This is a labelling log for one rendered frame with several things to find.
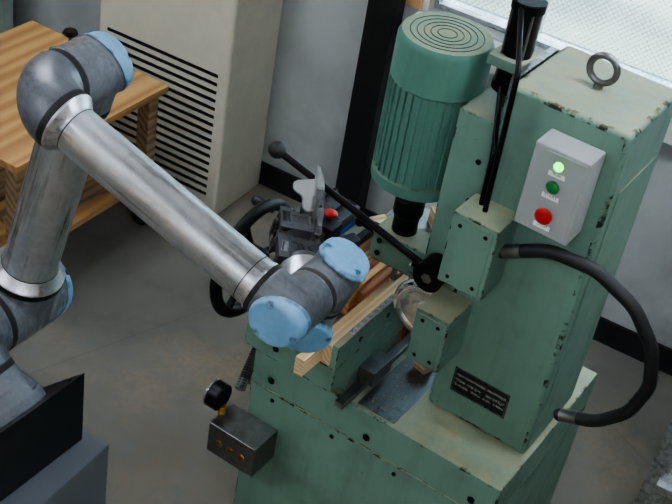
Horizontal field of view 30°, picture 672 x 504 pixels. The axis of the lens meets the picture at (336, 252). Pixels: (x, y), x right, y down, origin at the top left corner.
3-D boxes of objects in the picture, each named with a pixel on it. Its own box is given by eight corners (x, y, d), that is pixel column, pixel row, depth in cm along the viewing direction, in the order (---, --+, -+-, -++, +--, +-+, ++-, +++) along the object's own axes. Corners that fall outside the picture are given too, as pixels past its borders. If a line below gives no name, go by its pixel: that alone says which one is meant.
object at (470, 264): (458, 259, 225) (476, 191, 216) (501, 281, 221) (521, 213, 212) (435, 280, 219) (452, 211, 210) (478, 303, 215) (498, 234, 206)
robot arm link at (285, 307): (-9, 57, 200) (307, 323, 188) (44, 35, 209) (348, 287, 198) (-24, 109, 207) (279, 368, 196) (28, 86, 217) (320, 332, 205)
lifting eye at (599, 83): (583, 79, 208) (594, 44, 204) (615, 93, 205) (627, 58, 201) (579, 82, 206) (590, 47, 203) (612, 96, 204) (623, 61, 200)
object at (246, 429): (228, 428, 267) (232, 401, 262) (273, 456, 263) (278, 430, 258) (203, 449, 261) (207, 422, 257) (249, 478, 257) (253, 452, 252)
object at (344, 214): (321, 202, 267) (324, 181, 263) (363, 224, 262) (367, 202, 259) (285, 227, 257) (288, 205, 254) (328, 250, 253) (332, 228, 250)
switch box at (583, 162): (528, 206, 211) (552, 126, 201) (581, 232, 207) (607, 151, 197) (512, 221, 206) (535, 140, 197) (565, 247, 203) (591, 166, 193)
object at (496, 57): (500, 73, 220) (523, -15, 210) (539, 90, 217) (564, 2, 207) (479, 88, 214) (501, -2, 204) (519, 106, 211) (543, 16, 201)
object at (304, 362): (440, 246, 270) (444, 232, 268) (448, 250, 270) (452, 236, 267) (292, 372, 231) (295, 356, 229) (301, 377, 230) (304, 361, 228)
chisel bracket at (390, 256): (384, 246, 253) (391, 213, 248) (442, 277, 248) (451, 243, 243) (365, 262, 248) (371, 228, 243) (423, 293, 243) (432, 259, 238)
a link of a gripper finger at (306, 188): (299, 158, 227) (291, 207, 226) (329, 165, 229) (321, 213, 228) (294, 161, 230) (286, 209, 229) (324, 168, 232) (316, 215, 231)
